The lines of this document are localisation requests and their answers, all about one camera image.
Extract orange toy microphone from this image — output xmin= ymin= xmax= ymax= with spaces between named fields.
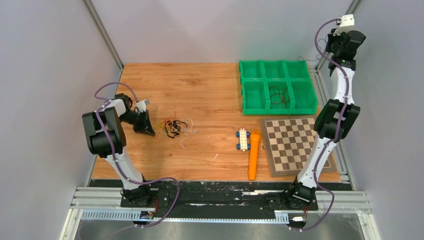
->
xmin=248 ymin=130 xmax=261 ymax=181

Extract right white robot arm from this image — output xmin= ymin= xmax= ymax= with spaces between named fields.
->
xmin=284 ymin=29 xmax=366 ymax=210

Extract purple wire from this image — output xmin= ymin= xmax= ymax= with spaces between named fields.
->
xmin=297 ymin=38 xmax=329 ymax=64

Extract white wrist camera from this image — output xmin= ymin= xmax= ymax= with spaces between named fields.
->
xmin=134 ymin=98 xmax=150 ymax=113
xmin=332 ymin=14 xmax=355 ymax=36

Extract white blue toy car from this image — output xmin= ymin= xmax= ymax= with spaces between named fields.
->
xmin=236 ymin=128 xmax=251 ymax=152

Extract green plastic bin organizer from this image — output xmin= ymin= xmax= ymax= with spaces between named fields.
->
xmin=239 ymin=60 xmax=318 ymax=115

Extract wooden chessboard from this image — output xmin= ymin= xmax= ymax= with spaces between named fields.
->
xmin=259 ymin=115 xmax=316 ymax=177

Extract black wire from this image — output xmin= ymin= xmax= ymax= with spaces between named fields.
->
xmin=162 ymin=119 xmax=190 ymax=139

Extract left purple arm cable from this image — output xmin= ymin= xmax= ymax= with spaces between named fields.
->
xmin=93 ymin=82 xmax=181 ymax=235

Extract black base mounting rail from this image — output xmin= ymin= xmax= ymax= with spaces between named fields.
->
xmin=89 ymin=179 xmax=354 ymax=221

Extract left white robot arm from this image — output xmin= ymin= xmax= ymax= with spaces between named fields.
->
xmin=82 ymin=93 xmax=156 ymax=207

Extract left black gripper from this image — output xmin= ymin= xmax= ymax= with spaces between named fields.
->
xmin=118 ymin=110 xmax=156 ymax=137

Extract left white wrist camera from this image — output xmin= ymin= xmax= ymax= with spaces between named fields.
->
xmin=134 ymin=98 xmax=150 ymax=113

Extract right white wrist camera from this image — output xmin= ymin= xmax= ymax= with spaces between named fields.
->
xmin=332 ymin=14 xmax=355 ymax=36

